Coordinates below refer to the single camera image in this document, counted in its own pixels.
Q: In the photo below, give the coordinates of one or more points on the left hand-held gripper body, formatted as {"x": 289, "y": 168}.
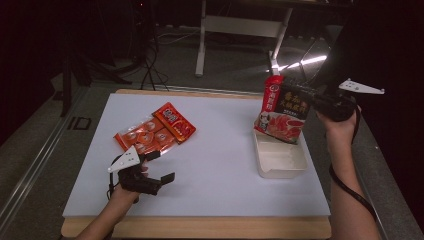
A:
{"x": 133, "y": 178}

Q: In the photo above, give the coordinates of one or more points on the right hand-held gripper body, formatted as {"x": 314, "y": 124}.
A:
{"x": 335, "y": 105}

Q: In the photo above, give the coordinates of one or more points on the clear orange multi-pack packet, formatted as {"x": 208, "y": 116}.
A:
{"x": 143, "y": 136}

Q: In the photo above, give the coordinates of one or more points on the red and black soup-base packet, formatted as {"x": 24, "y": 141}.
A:
{"x": 283, "y": 123}

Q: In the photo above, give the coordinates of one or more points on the white compartment tray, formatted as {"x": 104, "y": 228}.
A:
{"x": 280, "y": 160}

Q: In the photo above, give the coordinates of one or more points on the person's left hand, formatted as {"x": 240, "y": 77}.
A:
{"x": 126, "y": 196}

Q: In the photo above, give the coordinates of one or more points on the person's right hand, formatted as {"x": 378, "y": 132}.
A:
{"x": 340, "y": 130}

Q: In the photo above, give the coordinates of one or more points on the shiny metal panel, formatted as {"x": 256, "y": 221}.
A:
{"x": 315, "y": 60}

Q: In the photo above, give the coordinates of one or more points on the small orange-red sauce packet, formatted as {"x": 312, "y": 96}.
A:
{"x": 175, "y": 123}

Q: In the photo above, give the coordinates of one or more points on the white table mat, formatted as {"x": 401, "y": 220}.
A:
{"x": 216, "y": 150}

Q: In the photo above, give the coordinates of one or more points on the wooden table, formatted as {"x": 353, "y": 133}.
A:
{"x": 200, "y": 228}

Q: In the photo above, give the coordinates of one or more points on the black metal stand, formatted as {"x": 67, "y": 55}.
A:
{"x": 66, "y": 93}

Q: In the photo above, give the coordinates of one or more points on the black rectangular floor frame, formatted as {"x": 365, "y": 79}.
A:
{"x": 79, "y": 123}

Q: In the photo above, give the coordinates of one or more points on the white desk frame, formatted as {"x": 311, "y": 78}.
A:
{"x": 240, "y": 26}

